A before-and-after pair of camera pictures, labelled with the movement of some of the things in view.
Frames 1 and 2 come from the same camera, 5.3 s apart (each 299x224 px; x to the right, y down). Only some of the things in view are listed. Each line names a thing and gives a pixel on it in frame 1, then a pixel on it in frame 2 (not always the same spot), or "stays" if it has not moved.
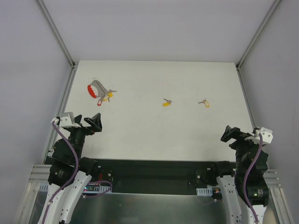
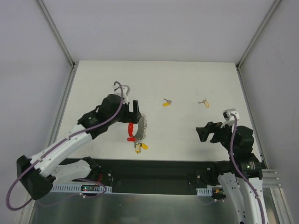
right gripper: (239, 137) to (215, 133)
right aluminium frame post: (256, 34) stays
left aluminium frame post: (74, 65) stays
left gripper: (83, 127) to (134, 112)
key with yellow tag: (205, 102) stays
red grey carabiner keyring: (96, 89) to (142, 131)
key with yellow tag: (167, 104) stays
